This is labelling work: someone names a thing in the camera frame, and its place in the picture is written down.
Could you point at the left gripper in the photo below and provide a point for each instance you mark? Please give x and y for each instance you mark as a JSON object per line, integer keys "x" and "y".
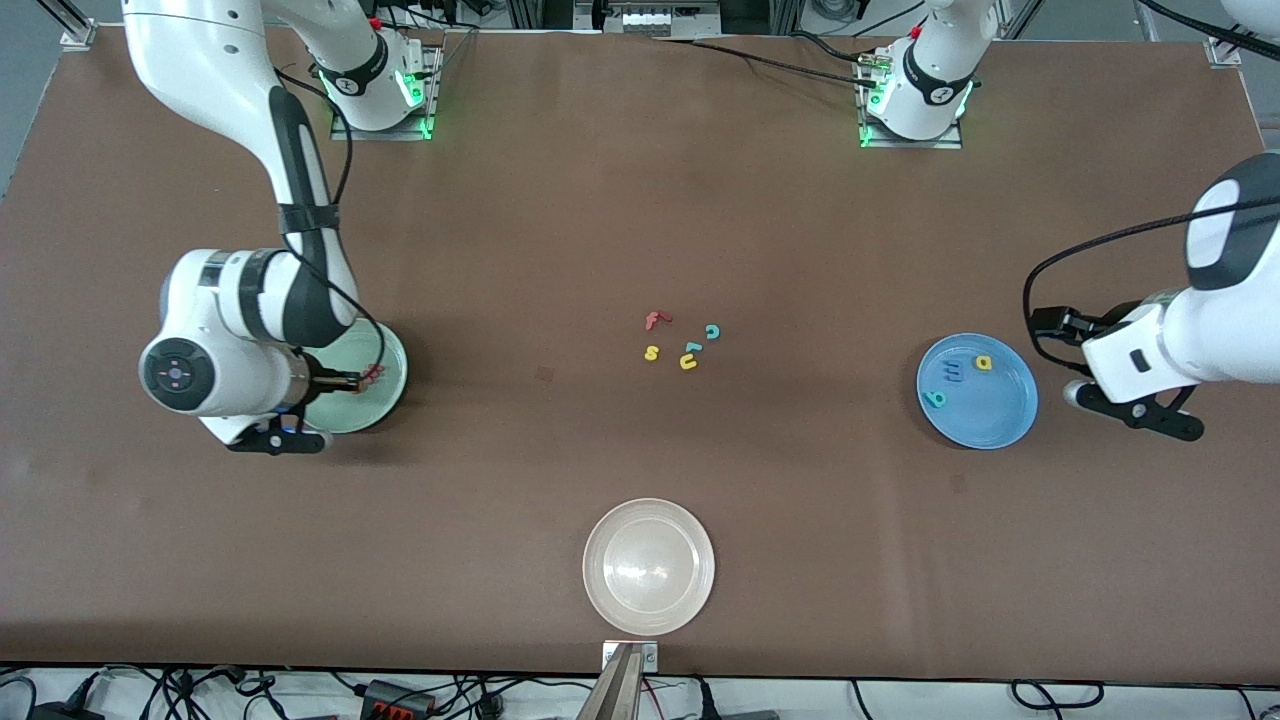
{"x": 1103, "y": 325}

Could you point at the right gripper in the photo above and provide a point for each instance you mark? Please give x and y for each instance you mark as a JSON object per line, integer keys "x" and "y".
{"x": 322, "y": 381}

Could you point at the red letter w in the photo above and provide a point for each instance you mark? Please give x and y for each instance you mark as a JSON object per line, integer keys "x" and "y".
{"x": 376, "y": 372}

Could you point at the blue letter m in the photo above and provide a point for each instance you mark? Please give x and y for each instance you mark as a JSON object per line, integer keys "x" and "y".
{"x": 955, "y": 371}

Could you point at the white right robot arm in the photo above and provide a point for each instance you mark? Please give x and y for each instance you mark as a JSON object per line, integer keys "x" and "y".
{"x": 200, "y": 60}

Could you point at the green plate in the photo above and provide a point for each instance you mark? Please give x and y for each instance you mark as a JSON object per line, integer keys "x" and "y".
{"x": 390, "y": 350}

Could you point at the blue plate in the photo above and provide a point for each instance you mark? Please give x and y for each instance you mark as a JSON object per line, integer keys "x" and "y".
{"x": 985, "y": 415}

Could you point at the black red power strip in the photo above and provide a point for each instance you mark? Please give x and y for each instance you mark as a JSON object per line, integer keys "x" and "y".
{"x": 395, "y": 697}

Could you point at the red letter f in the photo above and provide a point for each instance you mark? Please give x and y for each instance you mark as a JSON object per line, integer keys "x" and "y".
{"x": 654, "y": 321}

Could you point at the beige plate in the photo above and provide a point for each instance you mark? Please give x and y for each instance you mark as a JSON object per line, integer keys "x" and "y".
{"x": 649, "y": 567}

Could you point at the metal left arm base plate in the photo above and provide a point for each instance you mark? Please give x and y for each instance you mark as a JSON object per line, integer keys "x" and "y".
{"x": 950, "y": 144}

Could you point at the aluminium corner bracket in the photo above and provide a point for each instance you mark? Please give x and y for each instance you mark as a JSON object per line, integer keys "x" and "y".
{"x": 78, "y": 35}
{"x": 1222, "y": 52}

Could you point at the metal camera mount pole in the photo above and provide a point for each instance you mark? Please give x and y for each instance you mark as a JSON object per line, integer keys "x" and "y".
{"x": 620, "y": 690}

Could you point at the grey metal frame device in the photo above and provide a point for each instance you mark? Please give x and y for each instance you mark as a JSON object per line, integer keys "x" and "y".
{"x": 650, "y": 20}

